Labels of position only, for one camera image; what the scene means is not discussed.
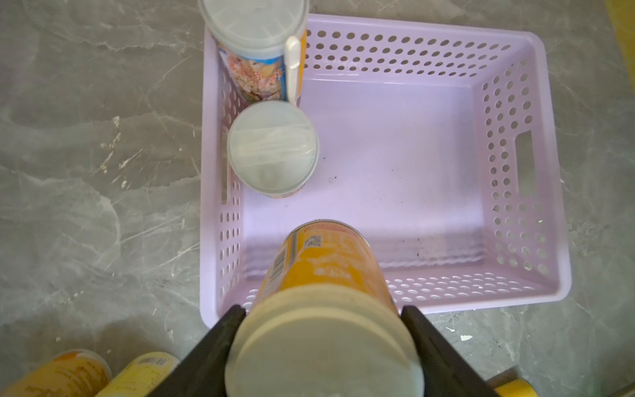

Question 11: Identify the pull-tab can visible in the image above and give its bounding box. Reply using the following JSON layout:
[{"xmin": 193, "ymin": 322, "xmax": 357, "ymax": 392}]
[
  {"xmin": 96, "ymin": 352, "xmax": 181, "ymax": 397},
  {"xmin": 1, "ymin": 349, "xmax": 112, "ymax": 397}
]

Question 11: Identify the pull-tab can centre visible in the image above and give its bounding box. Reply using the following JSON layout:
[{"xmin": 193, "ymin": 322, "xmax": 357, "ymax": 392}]
[{"xmin": 96, "ymin": 352, "xmax": 181, "ymax": 397}]

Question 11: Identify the purple plastic basket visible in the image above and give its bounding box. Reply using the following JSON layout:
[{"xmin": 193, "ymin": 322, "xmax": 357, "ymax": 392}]
[{"xmin": 200, "ymin": 14, "xmax": 572, "ymax": 326}]

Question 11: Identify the tall can with spoon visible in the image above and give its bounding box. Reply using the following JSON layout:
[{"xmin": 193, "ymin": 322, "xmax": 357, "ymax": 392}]
[{"xmin": 198, "ymin": 0, "xmax": 310, "ymax": 106}]

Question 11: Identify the small orange can white lid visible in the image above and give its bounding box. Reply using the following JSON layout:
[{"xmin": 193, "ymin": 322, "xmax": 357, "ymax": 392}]
[{"xmin": 225, "ymin": 220, "xmax": 425, "ymax": 396}]

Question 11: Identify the pull-tab can middle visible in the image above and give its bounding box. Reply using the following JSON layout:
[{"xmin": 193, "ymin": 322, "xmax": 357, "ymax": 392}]
[{"xmin": 1, "ymin": 349, "xmax": 112, "ymax": 397}]

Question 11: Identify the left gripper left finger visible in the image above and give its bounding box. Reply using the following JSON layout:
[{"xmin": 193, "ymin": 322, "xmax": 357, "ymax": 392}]
[{"xmin": 149, "ymin": 305, "xmax": 246, "ymax": 397}]

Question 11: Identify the green label can white lid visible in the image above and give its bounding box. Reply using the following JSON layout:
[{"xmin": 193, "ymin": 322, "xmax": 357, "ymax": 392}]
[{"xmin": 227, "ymin": 101, "xmax": 320, "ymax": 199}]

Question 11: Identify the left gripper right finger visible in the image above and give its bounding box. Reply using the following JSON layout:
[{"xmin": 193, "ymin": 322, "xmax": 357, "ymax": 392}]
[{"xmin": 400, "ymin": 305, "xmax": 499, "ymax": 397}]

